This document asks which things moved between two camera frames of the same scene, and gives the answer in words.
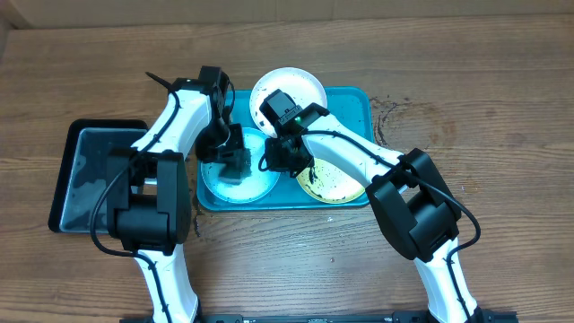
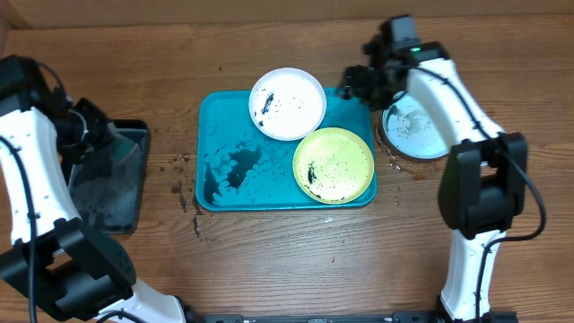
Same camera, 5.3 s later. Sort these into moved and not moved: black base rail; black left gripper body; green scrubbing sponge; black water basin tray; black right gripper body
Moved: black left gripper body; green scrubbing sponge; black right gripper body
Not moved: black water basin tray; black base rail
